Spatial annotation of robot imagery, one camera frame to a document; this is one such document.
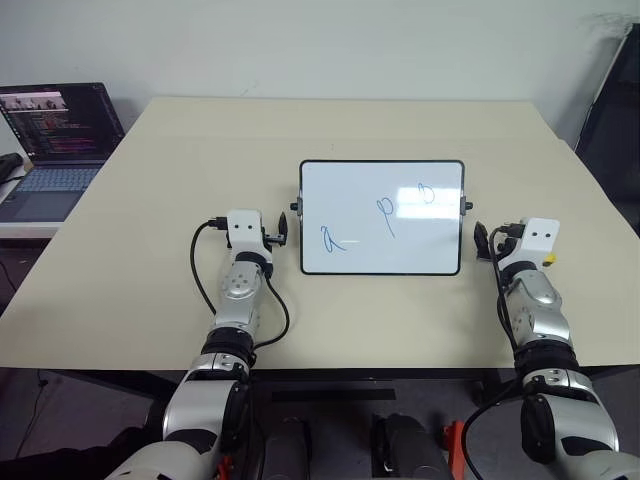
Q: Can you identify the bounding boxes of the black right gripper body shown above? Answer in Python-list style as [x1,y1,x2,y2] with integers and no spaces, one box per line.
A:
[485,229,517,263]

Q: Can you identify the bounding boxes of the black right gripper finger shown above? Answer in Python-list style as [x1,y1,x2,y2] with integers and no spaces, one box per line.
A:
[473,220,491,261]

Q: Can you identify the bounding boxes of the black-framed whiteboard with stand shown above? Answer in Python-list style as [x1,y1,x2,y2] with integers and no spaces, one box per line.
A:
[289,159,475,277]

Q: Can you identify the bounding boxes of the dark rounded shape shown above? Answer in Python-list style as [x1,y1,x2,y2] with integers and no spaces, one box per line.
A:
[370,412,451,480]
[258,416,315,480]

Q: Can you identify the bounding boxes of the open grey laptop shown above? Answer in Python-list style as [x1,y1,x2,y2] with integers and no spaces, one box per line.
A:
[0,82,127,224]

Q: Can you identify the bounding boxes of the black object beside laptop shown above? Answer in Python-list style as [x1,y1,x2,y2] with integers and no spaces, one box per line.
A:
[0,153,26,184]

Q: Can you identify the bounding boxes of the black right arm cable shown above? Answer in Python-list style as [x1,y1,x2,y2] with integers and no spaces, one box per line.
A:
[460,223,531,480]

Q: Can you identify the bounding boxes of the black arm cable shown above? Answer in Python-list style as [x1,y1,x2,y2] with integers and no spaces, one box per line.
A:
[460,223,531,480]
[188,215,292,350]

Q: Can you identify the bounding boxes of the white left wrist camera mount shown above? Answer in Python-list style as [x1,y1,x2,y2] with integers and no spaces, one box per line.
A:
[225,209,274,261]

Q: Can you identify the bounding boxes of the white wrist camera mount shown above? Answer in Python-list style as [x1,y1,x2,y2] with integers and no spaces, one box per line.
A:
[225,209,274,261]
[504,216,560,266]

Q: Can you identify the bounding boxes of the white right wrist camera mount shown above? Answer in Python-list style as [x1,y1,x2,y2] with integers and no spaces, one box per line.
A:
[504,216,560,266]

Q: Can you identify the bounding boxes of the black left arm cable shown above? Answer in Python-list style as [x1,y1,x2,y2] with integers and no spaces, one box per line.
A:
[188,215,292,350]

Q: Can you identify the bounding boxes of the black table frame bar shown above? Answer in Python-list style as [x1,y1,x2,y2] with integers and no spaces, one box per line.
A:
[271,386,397,402]

